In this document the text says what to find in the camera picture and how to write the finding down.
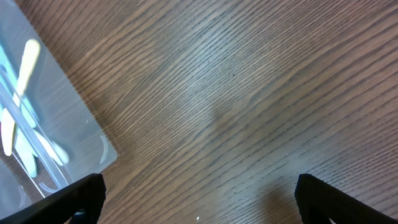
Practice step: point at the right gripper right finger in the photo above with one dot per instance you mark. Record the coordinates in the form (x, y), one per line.
(319, 202)

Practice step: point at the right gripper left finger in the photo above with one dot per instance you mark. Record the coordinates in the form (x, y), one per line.
(80, 202)

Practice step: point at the white plastic knife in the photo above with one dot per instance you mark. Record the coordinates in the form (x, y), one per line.
(56, 152)
(24, 151)

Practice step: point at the beige plastic knife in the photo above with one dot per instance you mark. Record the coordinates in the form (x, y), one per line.
(28, 62)

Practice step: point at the right clear plastic container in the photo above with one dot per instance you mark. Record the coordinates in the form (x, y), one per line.
(51, 106)

